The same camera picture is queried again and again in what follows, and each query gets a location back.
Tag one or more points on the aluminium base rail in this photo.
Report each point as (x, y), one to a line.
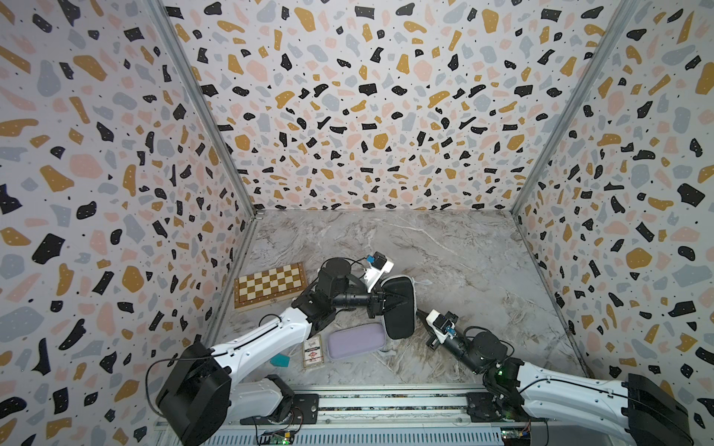
(398, 415)

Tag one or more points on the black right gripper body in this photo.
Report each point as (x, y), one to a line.
(466, 355)

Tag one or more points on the wooden chessboard box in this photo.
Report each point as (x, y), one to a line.
(268, 287)

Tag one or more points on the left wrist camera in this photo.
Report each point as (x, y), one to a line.
(377, 265)

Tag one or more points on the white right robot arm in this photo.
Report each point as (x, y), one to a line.
(636, 410)

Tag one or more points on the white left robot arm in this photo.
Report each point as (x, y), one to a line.
(207, 385)

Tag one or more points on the playing card box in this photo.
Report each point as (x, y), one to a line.
(313, 352)

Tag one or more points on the aluminium corner post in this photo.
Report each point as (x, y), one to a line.
(622, 16)
(165, 30)

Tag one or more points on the aluminium corner post left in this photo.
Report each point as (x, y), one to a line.
(165, 30)

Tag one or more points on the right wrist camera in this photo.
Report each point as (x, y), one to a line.
(442, 325)

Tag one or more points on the teal small block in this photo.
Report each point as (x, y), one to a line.
(280, 360)

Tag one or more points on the lilac zippered umbrella sleeve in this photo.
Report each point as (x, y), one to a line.
(356, 341)

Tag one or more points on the aluminium corner post right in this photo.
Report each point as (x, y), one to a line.
(622, 16)

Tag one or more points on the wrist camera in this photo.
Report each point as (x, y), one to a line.
(377, 265)
(442, 325)

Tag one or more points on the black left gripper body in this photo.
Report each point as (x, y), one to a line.
(351, 301)

